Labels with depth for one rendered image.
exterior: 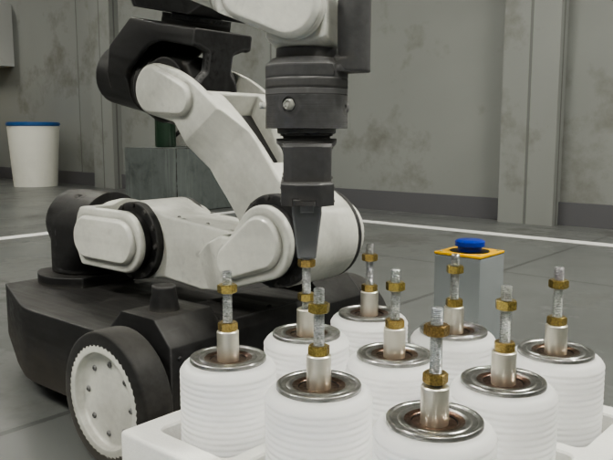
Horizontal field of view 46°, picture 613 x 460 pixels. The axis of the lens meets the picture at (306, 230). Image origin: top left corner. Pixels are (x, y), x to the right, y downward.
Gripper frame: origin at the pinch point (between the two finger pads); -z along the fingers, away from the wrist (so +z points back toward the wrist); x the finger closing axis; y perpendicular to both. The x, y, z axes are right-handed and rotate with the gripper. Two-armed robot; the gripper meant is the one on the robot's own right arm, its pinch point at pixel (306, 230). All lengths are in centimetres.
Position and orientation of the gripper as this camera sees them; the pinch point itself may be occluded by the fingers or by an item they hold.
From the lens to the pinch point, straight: 78.3
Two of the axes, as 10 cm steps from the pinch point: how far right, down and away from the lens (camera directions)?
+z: 0.0, -9.9, -1.4
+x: -0.3, -1.4, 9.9
